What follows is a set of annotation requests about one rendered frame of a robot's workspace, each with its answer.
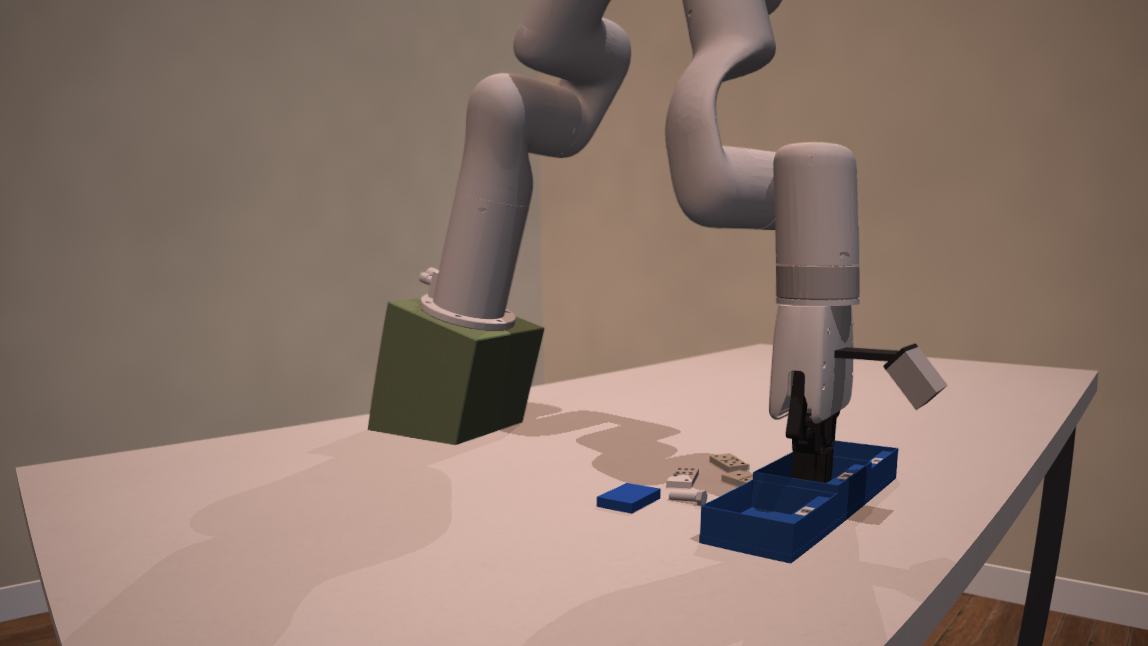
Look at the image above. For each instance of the grey hex-head bolt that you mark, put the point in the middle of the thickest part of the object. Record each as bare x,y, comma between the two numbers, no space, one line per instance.
700,497

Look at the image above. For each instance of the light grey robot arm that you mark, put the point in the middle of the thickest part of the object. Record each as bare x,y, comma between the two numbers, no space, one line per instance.
508,116

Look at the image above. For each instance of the blue rack of bins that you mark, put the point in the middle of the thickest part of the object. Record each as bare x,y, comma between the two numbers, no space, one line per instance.
769,497

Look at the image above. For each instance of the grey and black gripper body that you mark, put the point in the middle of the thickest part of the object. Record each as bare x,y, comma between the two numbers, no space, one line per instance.
807,333

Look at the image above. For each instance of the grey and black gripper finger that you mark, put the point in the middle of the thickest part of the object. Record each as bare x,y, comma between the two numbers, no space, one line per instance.
809,458
830,430

